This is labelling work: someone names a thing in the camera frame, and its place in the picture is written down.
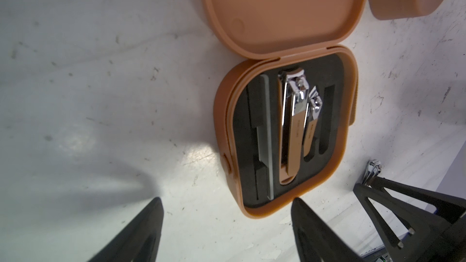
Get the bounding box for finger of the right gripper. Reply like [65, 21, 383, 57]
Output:
[353, 184, 437, 258]
[370, 177, 466, 222]

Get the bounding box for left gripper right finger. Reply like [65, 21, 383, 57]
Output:
[291, 198, 363, 262]

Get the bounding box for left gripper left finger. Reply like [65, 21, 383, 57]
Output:
[91, 197, 164, 262]

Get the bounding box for small brown clipper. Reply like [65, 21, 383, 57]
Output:
[303, 86, 323, 156]
[362, 159, 382, 186]

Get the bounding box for large brown nail clipper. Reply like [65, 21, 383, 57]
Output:
[278, 68, 309, 185]

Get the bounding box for grey nail file brown case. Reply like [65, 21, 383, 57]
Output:
[257, 75, 274, 200]

